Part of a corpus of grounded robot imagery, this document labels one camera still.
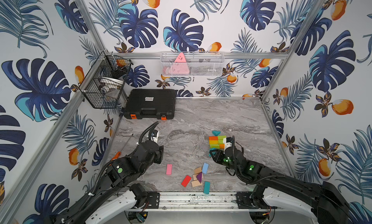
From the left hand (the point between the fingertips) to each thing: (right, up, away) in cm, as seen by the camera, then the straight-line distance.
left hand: (159, 144), depth 70 cm
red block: (+13, -23, +12) cm, 29 cm away
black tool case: (-14, +22, +41) cm, 49 cm away
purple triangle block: (+20, -20, +10) cm, 30 cm away
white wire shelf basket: (+17, +47, +23) cm, 55 cm away
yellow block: (+31, -4, +26) cm, 40 cm away
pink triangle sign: (+9, +44, +20) cm, 50 cm away
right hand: (+26, -6, +11) cm, 29 cm away
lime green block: (+32, -6, +24) cm, 40 cm away
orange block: (+32, -1, +27) cm, 42 cm away
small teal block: (+26, -8, +10) cm, 29 cm away
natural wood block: (+18, -24, +10) cm, 31 cm away
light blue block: (+24, -17, +15) cm, 33 cm away
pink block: (+3, -17, +14) cm, 23 cm away
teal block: (+33, +2, +29) cm, 44 cm away
